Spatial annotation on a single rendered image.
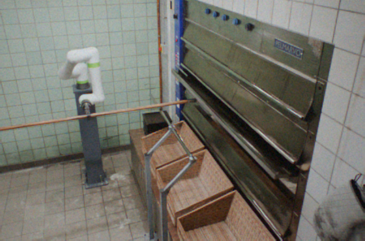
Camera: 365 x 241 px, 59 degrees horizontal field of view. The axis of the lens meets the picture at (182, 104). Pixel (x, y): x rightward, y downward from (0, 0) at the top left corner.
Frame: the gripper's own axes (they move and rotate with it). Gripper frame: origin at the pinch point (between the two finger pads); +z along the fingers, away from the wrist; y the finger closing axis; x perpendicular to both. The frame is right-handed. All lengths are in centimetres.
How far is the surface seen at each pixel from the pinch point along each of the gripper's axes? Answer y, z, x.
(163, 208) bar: 38, 88, -39
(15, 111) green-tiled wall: 40, -123, 76
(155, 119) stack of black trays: 40, -47, -71
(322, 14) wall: -102, 144, -98
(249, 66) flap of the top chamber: -61, 88, -99
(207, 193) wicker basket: 60, 60, -86
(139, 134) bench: 62, -59, -55
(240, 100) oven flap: -34, 81, -98
